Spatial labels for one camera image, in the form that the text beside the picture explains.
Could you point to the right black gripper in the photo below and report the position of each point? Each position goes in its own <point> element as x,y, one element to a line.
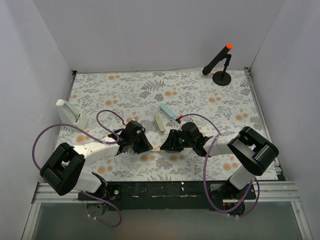
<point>175,140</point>

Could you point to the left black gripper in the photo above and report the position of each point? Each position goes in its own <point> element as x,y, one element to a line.
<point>137,142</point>

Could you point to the beige stapler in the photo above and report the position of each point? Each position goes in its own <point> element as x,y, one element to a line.
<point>159,124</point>

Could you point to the light blue stapler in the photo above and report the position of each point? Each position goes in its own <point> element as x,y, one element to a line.
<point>166,111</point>

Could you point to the staple box sleeve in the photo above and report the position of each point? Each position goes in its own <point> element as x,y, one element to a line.
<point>155,150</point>

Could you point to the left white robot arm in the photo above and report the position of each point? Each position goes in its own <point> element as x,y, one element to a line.
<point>63,171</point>

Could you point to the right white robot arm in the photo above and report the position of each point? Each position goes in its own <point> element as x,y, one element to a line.
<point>254,152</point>

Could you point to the floral table mat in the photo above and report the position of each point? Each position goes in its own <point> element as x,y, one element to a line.
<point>107,99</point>

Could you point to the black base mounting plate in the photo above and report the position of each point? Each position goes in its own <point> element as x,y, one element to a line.
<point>161,195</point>

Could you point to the white metronome device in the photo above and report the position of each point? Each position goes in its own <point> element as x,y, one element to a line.
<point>69,114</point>

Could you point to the black microphone orange tip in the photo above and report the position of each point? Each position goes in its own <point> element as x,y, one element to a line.
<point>219,57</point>

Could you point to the black microphone stand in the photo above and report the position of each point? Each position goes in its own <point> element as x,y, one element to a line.
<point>222,78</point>

